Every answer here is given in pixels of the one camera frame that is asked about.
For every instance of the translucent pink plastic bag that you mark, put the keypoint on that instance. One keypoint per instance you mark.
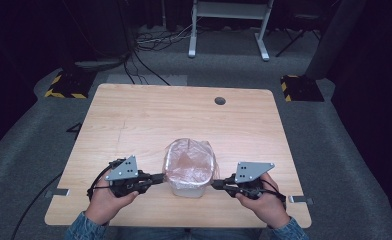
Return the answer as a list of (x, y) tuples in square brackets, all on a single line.
[(190, 163)]

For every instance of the white plastic bin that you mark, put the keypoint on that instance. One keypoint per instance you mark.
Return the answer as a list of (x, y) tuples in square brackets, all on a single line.
[(188, 190)]

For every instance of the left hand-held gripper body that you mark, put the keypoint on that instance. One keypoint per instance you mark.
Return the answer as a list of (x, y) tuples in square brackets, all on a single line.
[(125, 178)]

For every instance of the grey slanted column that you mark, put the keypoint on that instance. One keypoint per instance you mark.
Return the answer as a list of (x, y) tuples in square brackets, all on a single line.
[(334, 40)]

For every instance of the grey round stand base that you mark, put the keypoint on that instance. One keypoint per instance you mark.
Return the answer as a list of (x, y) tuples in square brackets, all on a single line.
[(100, 63)]

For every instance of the black tripod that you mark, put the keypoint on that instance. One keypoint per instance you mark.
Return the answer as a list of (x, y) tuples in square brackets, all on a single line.
[(297, 38)]

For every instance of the person's left hand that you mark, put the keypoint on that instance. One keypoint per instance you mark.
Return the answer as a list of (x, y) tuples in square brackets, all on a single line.
[(105, 205)]

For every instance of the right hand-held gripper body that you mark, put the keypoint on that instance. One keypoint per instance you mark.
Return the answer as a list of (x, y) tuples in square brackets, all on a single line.
[(250, 181)]

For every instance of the person's right hand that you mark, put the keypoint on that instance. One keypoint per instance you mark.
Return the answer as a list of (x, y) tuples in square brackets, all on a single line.
[(267, 206)]

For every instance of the black yellow striped stand base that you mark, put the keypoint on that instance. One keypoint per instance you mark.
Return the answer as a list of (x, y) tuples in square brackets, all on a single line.
[(302, 88), (70, 85)]

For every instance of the black triangular bracket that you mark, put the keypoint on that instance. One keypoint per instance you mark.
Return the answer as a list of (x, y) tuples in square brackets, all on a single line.
[(75, 128)]

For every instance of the white desk frame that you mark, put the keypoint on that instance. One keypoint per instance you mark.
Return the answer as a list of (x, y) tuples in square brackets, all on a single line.
[(229, 10)]

